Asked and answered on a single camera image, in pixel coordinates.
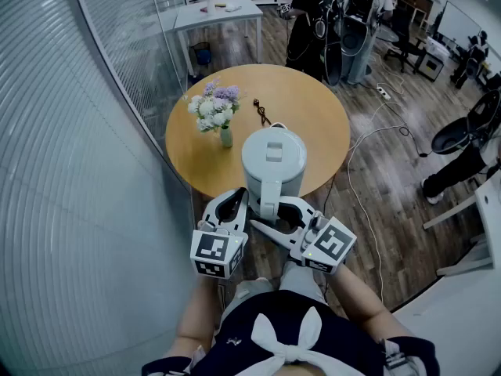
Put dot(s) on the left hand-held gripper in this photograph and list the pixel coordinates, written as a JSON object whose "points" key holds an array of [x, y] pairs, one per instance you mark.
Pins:
{"points": [[213, 247]]}

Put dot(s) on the grey shell backpack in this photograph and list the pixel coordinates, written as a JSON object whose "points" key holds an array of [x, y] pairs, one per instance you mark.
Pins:
{"points": [[354, 33]]}

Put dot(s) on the person's right forearm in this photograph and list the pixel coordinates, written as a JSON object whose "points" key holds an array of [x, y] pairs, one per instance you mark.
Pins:
{"points": [[364, 300]]}

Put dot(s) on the grey trousers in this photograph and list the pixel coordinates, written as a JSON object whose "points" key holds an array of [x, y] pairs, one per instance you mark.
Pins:
{"points": [[301, 280]]}

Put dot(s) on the pale green vase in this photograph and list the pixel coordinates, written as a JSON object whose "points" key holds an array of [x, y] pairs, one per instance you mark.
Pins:
{"points": [[226, 138]]}

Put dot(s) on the black shell backpack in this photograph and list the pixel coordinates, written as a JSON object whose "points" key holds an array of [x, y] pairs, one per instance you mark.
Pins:
{"points": [[332, 65], [454, 139]]}

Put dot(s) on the white power strip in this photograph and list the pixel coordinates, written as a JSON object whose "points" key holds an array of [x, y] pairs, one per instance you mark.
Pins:
{"points": [[384, 93]]}

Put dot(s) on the small flower vase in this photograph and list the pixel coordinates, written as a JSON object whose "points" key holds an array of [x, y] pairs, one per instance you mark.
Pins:
{"points": [[210, 2]]}

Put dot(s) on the purple and white flower bouquet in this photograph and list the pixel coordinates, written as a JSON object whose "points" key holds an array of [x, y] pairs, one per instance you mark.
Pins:
{"points": [[213, 106]]}

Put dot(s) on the white desk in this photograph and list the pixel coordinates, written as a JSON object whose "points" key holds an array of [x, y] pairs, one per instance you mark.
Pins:
{"points": [[489, 225], [454, 327], [219, 12]]}

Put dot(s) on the person's left forearm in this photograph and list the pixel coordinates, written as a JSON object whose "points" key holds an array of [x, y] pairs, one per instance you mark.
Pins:
{"points": [[195, 319]]}

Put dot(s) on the dark top with white bow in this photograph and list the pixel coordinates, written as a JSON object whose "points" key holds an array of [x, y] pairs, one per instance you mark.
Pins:
{"points": [[282, 327]]}

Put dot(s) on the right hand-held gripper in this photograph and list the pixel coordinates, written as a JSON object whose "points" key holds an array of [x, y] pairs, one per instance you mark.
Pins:
{"points": [[332, 241]]}

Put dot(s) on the black waste bin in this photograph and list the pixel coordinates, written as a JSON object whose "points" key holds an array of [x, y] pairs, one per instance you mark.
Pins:
{"points": [[201, 55]]}

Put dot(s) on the white equipment cart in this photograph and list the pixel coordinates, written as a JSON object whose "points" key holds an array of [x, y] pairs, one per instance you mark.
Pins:
{"points": [[430, 63]]}

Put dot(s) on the whiteboard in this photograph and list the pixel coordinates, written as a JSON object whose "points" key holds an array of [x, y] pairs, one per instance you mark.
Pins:
{"points": [[458, 26]]}

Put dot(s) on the black office chair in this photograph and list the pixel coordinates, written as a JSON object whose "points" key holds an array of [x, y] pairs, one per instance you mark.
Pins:
{"points": [[405, 41]]}

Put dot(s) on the white electric kettle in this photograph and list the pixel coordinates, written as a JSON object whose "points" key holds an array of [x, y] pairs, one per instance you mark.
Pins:
{"points": [[274, 163]]}

